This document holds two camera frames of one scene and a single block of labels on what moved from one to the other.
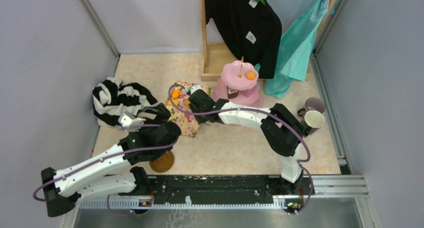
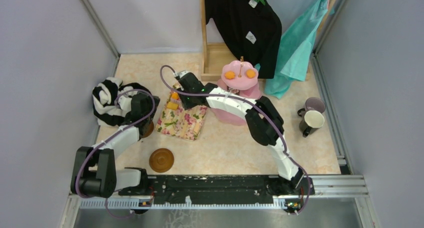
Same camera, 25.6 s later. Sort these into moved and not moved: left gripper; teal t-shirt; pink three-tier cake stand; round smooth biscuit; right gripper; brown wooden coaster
Moved: left gripper; right gripper
Not moved: pink three-tier cake stand; teal t-shirt; brown wooden coaster; round smooth biscuit
